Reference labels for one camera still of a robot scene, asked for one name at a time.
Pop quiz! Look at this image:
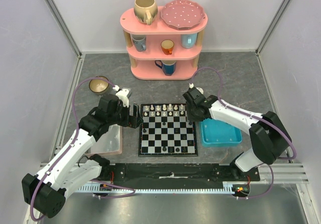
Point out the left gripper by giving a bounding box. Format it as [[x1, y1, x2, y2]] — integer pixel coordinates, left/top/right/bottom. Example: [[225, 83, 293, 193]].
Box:
[[108, 101, 143, 129]]

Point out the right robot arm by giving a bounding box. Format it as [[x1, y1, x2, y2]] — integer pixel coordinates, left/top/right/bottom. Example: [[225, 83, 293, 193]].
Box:
[[134, 86, 291, 181]]

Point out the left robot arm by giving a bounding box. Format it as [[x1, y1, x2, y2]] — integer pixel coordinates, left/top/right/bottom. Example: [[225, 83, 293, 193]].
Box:
[[22, 88, 142, 222]]

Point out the black white chess board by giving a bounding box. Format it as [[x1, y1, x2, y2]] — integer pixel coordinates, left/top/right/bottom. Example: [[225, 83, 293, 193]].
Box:
[[138, 103, 198, 157]]

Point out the blue plastic bin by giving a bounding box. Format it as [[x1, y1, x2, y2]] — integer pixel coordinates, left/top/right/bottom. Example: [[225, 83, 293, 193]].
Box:
[[200, 119, 243, 148]]

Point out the pink metal tray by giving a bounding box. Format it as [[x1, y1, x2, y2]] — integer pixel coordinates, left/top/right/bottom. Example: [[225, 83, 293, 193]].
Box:
[[85, 125, 123, 157]]

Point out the brown ceramic bowl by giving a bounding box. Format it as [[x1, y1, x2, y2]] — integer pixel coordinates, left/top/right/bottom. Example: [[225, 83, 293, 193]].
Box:
[[89, 76, 109, 95]]

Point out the dark blue mug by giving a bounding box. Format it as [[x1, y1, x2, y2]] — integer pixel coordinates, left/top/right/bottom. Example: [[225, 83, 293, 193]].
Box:
[[154, 60, 177, 76]]

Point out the light blue mug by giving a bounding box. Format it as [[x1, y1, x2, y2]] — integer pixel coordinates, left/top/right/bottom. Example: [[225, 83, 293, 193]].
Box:
[[181, 33, 198, 49]]

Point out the orange cup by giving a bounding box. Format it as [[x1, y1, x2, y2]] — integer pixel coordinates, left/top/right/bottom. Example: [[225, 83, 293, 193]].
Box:
[[161, 39, 175, 55]]

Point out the pink three-tier shelf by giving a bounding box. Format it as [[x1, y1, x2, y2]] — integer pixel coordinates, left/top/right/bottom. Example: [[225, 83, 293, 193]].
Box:
[[120, 8, 208, 80]]

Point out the grey mug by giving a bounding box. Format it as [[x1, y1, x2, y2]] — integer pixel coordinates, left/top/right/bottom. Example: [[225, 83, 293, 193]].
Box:
[[131, 35, 146, 52]]

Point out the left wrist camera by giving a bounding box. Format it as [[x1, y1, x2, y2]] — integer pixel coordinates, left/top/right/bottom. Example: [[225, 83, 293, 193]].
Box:
[[112, 85, 131, 107]]

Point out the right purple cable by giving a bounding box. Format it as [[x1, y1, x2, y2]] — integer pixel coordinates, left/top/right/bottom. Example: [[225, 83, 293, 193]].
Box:
[[192, 67, 299, 200]]

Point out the purple cable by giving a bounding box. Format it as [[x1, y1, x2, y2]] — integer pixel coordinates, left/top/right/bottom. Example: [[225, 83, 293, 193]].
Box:
[[29, 76, 136, 221], [192, 67, 299, 200]]

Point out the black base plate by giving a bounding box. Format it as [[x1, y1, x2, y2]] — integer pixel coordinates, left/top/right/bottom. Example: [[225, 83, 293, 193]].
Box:
[[98, 163, 260, 189]]

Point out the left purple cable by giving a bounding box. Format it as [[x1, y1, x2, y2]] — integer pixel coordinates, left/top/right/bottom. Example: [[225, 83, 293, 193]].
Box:
[[29, 76, 136, 221]]

